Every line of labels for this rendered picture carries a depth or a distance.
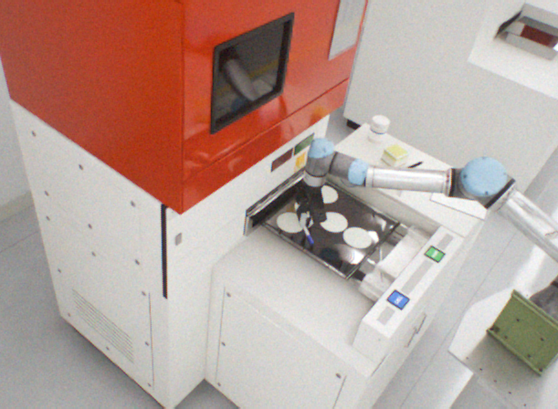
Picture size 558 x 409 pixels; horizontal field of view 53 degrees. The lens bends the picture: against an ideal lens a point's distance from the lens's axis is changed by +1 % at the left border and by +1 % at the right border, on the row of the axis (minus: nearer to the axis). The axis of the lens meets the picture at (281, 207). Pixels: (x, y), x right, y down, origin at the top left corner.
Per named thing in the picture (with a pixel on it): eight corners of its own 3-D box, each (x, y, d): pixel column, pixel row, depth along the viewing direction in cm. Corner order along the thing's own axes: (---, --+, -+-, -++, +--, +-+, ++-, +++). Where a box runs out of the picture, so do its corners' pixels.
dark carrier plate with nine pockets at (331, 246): (265, 223, 195) (266, 222, 195) (320, 179, 217) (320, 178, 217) (346, 275, 182) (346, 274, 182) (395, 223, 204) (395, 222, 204)
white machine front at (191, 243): (163, 296, 176) (160, 204, 149) (309, 181, 227) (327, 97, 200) (169, 301, 174) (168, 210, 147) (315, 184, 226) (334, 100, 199)
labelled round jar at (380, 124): (363, 138, 229) (369, 119, 223) (372, 131, 234) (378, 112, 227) (378, 146, 226) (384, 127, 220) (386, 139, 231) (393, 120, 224)
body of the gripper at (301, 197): (312, 195, 194) (319, 169, 185) (321, 212, 188) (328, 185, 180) (292, 198, 191) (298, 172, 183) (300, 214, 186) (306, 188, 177)
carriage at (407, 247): (358, 291, 184) (360, 286, 182) (408, 235, 207) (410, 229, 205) (378, 304, 181) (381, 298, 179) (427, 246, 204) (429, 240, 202)
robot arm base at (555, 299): (562, 332, 175) (584, 309, 175) (575, 337, 161) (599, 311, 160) (521, 299, 179) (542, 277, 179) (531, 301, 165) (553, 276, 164)
